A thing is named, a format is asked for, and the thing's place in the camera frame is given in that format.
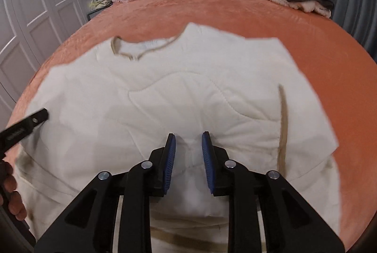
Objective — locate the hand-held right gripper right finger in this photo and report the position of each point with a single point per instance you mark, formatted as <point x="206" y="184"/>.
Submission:
<point x="206" y="158"/>

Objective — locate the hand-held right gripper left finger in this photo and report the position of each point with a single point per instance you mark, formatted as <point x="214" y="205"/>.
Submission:
<point x="170" y="153"/>

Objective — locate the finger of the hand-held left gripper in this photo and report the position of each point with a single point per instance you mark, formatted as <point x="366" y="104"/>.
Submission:
<point x="20" y="130"/>

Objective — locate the white quilted jacket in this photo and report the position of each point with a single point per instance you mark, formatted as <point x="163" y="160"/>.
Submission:
<point x="182" y="88"/>

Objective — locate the person's left hand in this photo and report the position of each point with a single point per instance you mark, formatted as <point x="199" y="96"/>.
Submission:
<point x="17" y="207"/>

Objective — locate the white panelled wardrobe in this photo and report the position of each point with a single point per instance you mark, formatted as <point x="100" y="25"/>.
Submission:
<point x="32" y="11"/>

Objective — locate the grey nightstand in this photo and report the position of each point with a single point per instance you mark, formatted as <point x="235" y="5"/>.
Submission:
<point x="93" y="15"/>

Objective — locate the orange plush bed blanket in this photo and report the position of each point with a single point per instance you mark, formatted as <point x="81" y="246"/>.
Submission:
<point x="223" y="11"/>

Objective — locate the pale yellow cloth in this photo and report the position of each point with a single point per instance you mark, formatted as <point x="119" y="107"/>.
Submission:
<point x="100" y="2"/>

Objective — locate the cream fleece garment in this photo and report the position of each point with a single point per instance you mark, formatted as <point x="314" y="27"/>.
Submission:
<point x="306" y="7"/>

